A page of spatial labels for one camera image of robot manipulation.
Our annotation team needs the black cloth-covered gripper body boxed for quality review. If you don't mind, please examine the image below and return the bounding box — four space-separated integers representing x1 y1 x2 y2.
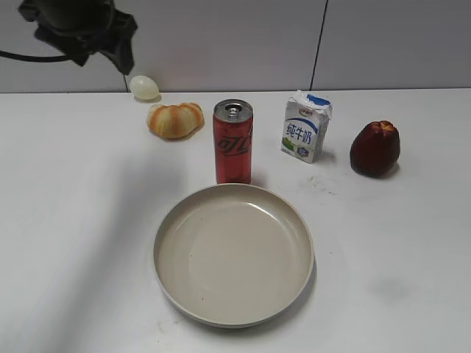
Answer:
18 1 138 75

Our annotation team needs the red cola can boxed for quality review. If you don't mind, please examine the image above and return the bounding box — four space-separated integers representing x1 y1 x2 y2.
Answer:
213 99 253 184

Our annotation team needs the beige round plate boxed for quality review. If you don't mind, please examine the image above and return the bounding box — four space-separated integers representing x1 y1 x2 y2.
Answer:
153 184 316 329

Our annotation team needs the white egg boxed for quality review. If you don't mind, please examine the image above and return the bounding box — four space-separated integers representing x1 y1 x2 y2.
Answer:
129 75 160 101

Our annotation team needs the peeled orange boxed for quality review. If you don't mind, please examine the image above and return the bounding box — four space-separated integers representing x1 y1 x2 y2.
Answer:
146 102 205 140

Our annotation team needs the white milk carton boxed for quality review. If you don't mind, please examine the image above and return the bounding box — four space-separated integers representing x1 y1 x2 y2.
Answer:
281 90 333 164

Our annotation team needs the dark red wax apple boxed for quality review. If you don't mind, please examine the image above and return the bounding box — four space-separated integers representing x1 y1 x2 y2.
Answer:
350 121 400 178

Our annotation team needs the black cable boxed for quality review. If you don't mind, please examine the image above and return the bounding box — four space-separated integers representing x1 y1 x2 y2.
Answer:
0 50 69 63

